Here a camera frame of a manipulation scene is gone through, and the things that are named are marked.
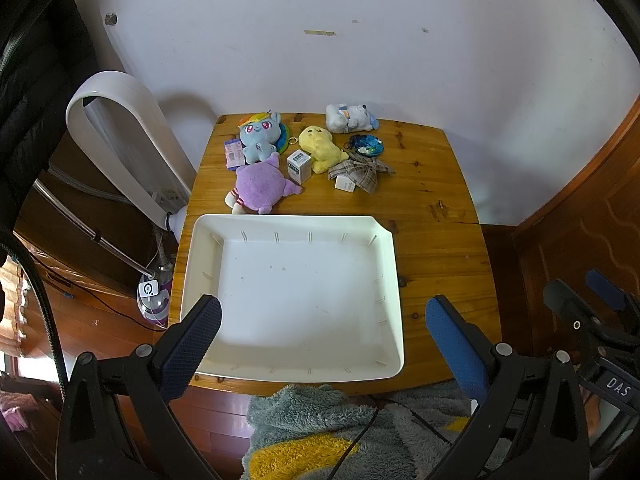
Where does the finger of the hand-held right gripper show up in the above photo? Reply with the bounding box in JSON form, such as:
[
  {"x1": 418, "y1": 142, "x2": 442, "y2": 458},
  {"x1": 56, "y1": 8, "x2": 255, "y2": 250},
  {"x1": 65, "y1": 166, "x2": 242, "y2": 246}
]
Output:
[
  {"x1": 542, "y1": 279, "x2": 602, "y2": 347},
  {"x1": 585, "y1": 268, "x2": 640, "y2": 320}
]

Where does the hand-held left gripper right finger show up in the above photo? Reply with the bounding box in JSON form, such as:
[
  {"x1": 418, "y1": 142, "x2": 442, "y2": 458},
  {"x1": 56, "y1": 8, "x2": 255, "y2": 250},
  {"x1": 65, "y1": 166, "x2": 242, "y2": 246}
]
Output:
[{"x1": 425, "y1": 294, "x2": 593, "y2": 480}]

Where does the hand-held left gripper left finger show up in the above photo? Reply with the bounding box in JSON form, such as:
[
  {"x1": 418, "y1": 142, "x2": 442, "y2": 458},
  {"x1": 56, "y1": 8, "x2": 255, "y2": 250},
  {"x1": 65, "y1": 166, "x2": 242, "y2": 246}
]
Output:
[{"x1": 57, "y1": 294, "x2": 223, "y2": 480}]

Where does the white plastic tray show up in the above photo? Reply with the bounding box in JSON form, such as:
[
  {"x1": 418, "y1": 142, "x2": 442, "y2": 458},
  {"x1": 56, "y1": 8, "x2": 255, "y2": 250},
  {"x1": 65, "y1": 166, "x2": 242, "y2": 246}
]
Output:
[{"x1": 179, "y1": 214, "x2": 405, "y2": 381}]

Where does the purple plush toy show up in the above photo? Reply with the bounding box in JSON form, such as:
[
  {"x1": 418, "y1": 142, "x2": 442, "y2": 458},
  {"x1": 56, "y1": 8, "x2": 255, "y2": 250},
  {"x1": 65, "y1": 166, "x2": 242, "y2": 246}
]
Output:
[{"x1": 224, "y1": 154, "x2": 303, "y2": 216}]

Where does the plaid fabric bow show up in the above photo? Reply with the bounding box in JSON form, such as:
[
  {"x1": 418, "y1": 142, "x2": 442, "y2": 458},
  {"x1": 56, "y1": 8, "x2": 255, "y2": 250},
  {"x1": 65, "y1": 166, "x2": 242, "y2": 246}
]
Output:
[{"x1": 327, "y1": 152, "x2": 396, "y2": 195}]

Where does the small white carton box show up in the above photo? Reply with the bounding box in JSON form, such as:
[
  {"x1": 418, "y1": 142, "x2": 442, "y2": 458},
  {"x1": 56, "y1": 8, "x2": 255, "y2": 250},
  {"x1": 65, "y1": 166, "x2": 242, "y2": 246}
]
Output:
[{"x1": 286, "y1": 149, "x2": 313, "y2": 185}]

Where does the blue pony plush toy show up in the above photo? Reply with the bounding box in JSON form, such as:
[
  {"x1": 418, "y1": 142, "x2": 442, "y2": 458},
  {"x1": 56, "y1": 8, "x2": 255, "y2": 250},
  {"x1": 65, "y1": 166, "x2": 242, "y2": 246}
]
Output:
[{"x1": 235, "y1": 110, "x2": 296, "y2": 165}]

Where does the yellow plush toy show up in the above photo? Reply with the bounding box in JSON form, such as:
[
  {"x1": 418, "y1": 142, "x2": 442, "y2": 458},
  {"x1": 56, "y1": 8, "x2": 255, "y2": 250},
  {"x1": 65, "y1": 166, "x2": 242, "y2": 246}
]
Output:
[{"x1": 298, "y1": 125, "x2": 349, "y2": 175}]

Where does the purple garment steamer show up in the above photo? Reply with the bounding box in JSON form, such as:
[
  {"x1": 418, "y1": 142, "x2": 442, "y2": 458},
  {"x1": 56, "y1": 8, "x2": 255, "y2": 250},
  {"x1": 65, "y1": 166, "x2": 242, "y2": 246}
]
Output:
[{"x1": 136, "y1": 255, "x2": 174, "y2": 331}]

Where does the grey and yellow fluffy garment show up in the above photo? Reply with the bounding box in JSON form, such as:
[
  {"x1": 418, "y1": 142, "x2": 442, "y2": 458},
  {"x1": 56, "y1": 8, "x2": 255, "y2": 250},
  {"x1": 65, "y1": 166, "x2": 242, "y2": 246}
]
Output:
[{"x1": 242, "y1": 384, "x2": 482, "y2": 480}]

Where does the brown wooden furniture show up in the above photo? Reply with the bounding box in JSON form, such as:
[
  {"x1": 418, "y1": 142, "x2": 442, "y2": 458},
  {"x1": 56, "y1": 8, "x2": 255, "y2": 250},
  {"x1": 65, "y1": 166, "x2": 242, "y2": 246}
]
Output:
[{"x1": 14, "y1": 132, "x2": 193, "y2": 306}]

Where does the pink cloth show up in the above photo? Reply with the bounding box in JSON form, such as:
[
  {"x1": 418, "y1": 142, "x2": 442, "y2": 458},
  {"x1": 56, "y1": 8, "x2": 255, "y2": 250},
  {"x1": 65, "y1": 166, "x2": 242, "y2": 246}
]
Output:
[{"x1": 0, "y1": 391, "x2": 32, "y2": 432}]

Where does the pink packet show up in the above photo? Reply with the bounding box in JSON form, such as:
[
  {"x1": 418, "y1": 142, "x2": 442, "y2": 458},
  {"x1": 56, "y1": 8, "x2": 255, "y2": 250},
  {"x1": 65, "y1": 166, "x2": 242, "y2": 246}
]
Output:
[{"x1": 223, "y1": 138, "x2": 247, "y2": 171}]

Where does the white bladeless fan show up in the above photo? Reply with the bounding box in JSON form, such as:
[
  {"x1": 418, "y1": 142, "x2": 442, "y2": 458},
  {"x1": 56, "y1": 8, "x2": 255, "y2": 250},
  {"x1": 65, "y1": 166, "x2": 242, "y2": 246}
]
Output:
[{"x1": 66, "y1": 71, "x2": 196, "y2": 231}]

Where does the white and blue plush dog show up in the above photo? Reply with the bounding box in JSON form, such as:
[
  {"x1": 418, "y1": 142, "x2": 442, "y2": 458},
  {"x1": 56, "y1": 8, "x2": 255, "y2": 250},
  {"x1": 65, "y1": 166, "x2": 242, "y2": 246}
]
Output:
[{"x1": 325, "y1": 102, "x2": 381, "y2": 135}]

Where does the black puffer jacket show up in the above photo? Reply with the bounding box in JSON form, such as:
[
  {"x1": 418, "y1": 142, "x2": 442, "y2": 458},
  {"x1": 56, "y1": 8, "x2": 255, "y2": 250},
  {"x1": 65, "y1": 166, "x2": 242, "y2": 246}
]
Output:
[{"x1": 0, "y1": 0, "x2": 98, "y2": 233}]

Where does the thin black cable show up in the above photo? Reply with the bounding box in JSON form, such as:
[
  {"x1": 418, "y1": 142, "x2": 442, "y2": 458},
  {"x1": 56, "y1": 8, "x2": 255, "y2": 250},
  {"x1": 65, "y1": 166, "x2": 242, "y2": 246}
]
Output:
[{"x1": 325, "y1": 394, "x2": 453, "y2": 480}]

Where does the grey steamer hose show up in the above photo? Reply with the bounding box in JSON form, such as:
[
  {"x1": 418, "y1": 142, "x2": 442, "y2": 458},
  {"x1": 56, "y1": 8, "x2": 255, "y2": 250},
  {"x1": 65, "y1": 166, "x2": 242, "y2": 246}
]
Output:
[{"x1": 32, "y1": 165, "x2": 157, "y2": 282}]

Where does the thick black cable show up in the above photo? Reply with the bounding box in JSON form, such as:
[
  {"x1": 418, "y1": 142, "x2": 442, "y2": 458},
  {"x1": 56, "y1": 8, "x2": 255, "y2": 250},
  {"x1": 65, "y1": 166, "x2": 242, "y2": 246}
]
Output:
[{"x1": 0, "y1": 237, "x2": 69, "y2": 403}]

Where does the blue round keychain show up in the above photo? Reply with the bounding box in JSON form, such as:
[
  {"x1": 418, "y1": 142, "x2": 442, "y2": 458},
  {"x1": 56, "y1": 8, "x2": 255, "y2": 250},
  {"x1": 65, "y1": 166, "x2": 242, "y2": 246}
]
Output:
[{"x1": 344, "y1": 132, "x2": 384, "y2": 159}]

